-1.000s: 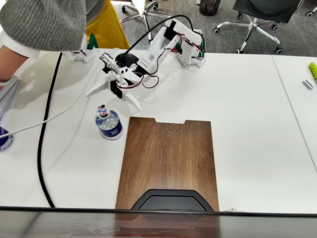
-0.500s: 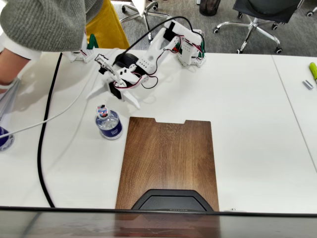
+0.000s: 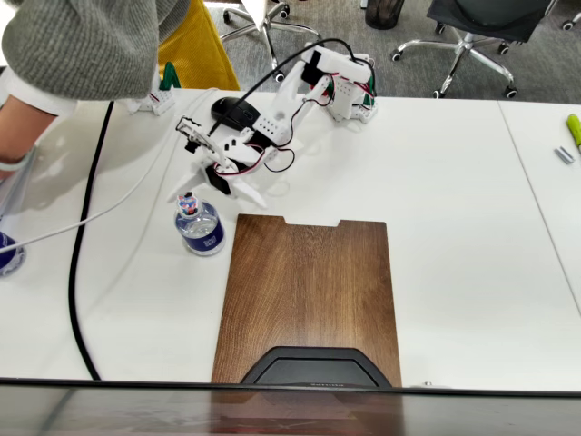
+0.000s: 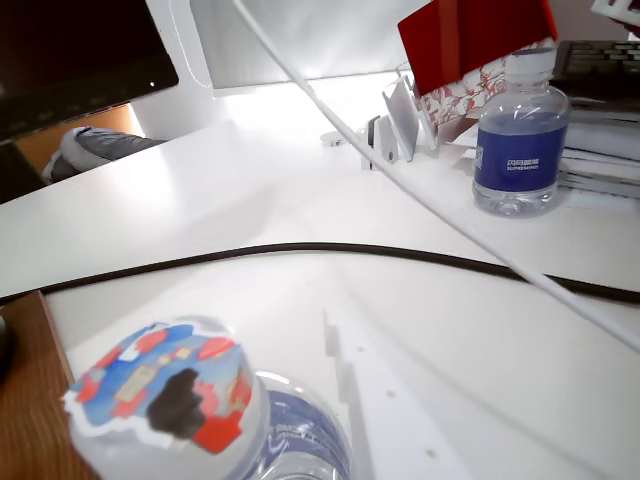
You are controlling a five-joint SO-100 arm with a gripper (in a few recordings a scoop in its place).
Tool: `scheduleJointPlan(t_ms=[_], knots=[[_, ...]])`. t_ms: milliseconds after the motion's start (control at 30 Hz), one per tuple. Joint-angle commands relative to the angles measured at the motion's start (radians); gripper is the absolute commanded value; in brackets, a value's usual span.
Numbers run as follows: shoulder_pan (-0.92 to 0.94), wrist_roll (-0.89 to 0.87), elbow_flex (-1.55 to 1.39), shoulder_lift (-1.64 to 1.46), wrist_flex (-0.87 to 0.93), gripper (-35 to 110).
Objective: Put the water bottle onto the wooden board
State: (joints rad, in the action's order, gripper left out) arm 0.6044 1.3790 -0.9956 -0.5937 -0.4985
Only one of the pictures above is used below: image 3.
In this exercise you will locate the green marker pen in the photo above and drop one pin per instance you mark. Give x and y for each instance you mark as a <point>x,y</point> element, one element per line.
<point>574,131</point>

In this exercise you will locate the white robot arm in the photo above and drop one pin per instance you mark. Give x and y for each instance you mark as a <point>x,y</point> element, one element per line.
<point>272,125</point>

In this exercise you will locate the black waste bin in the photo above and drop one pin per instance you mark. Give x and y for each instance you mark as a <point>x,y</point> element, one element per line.
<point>386,13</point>

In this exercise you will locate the brown wooden board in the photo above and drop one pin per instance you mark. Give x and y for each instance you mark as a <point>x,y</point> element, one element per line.
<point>308,281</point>

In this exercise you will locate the person's right hand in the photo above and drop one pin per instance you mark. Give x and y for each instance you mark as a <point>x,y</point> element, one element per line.
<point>18,131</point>

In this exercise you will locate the black computer mouse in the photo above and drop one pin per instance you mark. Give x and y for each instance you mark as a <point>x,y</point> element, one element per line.
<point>227,109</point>

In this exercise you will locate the black monitor stand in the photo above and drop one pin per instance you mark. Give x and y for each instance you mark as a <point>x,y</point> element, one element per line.
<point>318,368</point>

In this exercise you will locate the small grey clip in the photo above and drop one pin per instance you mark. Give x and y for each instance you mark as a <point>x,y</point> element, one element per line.
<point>564,155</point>

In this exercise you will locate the yellow skirt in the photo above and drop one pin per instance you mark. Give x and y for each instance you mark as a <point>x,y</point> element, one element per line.
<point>199,54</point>

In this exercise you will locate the black monitor screen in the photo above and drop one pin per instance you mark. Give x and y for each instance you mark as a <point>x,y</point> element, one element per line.
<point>91,409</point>

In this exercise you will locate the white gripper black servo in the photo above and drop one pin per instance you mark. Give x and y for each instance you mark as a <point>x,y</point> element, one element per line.
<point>217,180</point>

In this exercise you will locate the white leader arm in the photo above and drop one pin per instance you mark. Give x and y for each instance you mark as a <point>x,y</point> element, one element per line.
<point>156,102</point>

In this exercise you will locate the office chair caster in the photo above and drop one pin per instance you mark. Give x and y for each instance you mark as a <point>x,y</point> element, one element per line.
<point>569,23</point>

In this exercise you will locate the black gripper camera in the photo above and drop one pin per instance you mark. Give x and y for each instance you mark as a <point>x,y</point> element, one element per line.
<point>191,144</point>

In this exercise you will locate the chrome base office chair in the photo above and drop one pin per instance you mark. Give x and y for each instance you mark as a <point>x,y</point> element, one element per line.
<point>270,43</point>

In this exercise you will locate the blue label water bottle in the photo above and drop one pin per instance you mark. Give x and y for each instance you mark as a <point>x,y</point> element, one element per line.
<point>9,259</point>
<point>204,238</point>

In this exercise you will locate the black seat office chair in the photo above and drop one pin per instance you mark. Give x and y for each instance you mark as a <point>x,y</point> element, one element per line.
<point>490,18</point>

